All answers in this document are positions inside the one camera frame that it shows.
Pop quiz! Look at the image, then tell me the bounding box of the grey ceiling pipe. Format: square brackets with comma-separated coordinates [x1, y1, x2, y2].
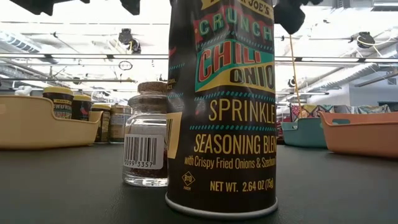
[0, 77, 137, 83]

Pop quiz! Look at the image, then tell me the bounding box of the colourful patterned cloth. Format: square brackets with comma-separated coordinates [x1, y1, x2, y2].
[289, 104, 392, 123]

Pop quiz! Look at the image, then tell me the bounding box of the long horizontal overhead rail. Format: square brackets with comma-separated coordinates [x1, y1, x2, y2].
[0, 52, 398, 63]

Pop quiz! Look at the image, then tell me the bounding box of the yellow plastic bin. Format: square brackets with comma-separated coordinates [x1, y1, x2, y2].
[0, 95, 103, 150]

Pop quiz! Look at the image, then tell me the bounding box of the small cork stoppered glass jar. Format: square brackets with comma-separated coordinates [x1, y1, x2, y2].
[122, 81, 169, 187]

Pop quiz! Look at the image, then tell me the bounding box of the teal plastic bin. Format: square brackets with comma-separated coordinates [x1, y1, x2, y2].
[280, 117, 328, 149]

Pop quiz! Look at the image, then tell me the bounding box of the tan lid furikake jar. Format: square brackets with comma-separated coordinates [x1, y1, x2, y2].
[108, 104, 132, 143]

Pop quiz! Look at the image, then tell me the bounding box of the yellow extension cord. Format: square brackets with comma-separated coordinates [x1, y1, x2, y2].
[289, 34, 303, 108]

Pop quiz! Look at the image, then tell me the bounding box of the yellow lid chili onion jar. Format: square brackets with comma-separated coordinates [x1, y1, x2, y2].
[42, 86, 75, 119]
[91, 104, 112, 143]
[164, 0, 279, 220]
[71, 94, 93, 121]

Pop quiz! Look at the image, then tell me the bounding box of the black ceiling cable reel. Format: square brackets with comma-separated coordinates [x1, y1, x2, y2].
[356, 30, 376, 49]
[118, 27, 142, 54]

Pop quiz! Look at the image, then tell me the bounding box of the coral orange plastic bin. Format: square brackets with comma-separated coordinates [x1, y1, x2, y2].
[319, 111, 398, 159]

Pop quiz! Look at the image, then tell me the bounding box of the round silver air duct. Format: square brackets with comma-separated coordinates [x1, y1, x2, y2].
[306, 62, 398, 91]

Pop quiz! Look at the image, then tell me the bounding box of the ribbed ceiling air vent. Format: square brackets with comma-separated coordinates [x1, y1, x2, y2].
[0, 30, 41, 54]

